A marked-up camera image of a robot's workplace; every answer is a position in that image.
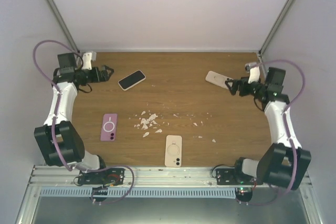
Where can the left aluminium corner post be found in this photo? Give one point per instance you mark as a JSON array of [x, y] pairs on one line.
[[59, 19]]

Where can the beige phone with ring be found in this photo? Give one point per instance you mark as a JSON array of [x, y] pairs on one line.
[[173, 151]]

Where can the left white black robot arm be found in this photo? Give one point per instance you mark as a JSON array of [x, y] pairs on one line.
[[58, 140]]

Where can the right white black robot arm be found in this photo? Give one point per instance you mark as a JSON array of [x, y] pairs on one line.
[[285, 162]]

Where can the grey slotted cable duct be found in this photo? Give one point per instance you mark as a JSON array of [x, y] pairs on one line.
[[145, 192]]

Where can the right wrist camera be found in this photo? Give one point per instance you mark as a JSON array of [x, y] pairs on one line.
[[254, 71]]

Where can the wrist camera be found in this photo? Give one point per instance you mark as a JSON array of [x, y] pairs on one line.
[[88, 58], [254, 71]]

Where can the purple phone in case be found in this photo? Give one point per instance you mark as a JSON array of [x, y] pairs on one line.
[[109, 127]]

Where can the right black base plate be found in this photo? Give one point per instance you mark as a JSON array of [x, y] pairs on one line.
[[231, 175]]

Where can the aluminium corner post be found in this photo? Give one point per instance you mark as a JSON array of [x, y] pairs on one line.
[[59, 19], [280, 18]]

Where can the aluminium rail frame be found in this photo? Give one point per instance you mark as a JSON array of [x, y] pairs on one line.
[[145, 177]]

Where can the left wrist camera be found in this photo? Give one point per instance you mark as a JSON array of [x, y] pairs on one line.
[[88, 58]]

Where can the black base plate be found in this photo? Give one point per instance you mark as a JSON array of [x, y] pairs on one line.
[[231, 175], [106, 178]]

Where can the right aluminium corner post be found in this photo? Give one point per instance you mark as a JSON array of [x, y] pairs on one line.
[[280, 18]]

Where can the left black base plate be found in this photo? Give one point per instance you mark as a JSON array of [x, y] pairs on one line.
[[106, 178]]

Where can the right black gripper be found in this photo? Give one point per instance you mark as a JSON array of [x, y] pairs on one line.
[[242, 83]]

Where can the white phone face down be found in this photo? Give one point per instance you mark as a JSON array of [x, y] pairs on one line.
[[216, 79]]

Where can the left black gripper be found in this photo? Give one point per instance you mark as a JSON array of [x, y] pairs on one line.
[[104, 77]]

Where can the white paint chip patch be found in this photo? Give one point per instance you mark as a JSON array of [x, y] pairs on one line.
[[147, 122]]

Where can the beige phone case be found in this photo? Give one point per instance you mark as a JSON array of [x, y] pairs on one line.
[[131, 80]]

